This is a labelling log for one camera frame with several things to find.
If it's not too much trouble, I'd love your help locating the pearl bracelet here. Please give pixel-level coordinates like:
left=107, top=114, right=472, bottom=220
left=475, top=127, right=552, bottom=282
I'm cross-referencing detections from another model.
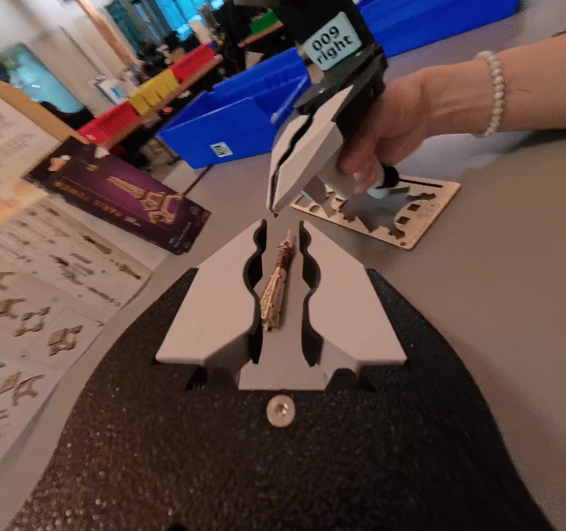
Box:
left=474, top=50, right=508, bottom=139

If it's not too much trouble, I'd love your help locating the wooden parts sheet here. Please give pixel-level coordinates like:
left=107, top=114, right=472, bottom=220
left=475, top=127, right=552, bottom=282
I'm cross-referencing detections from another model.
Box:
left=289, top=175, right=461, bottom=250

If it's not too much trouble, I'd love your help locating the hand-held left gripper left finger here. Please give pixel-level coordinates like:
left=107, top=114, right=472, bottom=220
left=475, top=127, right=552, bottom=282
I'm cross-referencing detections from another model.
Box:
left=155, top=219, right=269, bottom=391

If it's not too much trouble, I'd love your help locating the person's right hand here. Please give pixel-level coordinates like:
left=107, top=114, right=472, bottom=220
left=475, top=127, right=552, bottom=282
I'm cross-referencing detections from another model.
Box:
left=338, top=68, right=432, bottom=189

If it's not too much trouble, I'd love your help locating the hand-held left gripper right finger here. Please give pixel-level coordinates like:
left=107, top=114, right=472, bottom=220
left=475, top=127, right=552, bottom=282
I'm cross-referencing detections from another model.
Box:
left=299, top=220, right=408, bottom=391

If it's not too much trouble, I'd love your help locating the person's right forearm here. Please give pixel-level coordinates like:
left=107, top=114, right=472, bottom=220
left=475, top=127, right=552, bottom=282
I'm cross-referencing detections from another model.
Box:
left=424, top=35, right=566, bottom=140

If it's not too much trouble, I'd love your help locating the diagram instruction sheet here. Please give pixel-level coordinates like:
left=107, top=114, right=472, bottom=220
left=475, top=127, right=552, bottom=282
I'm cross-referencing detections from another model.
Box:
left=0, top=195, right=177, bottom=461

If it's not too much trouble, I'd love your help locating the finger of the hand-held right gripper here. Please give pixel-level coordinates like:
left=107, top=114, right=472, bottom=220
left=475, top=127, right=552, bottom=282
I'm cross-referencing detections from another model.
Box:
left=266, top=115, right=309, bottom=213
left=275, top=85, right=368, bottom=209

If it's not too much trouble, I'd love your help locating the purple puzzle box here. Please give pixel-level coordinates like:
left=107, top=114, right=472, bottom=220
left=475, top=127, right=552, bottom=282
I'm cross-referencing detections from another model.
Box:
left=23, top=136, right=212, bottom=256

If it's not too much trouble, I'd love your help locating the wooden tower spire model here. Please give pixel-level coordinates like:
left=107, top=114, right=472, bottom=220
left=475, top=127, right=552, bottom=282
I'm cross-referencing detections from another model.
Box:
left=259, top=229, right=295, bottom=332

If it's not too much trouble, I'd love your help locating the blue bin with tag label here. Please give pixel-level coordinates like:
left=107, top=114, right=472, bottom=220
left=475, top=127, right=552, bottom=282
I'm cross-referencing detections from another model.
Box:
left=157, top=48, right=312, bottom=170

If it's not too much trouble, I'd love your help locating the blue plastic bin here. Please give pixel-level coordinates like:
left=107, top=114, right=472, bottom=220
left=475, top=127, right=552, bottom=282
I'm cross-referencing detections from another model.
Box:
left=356, top=0, right=537, bottom=59

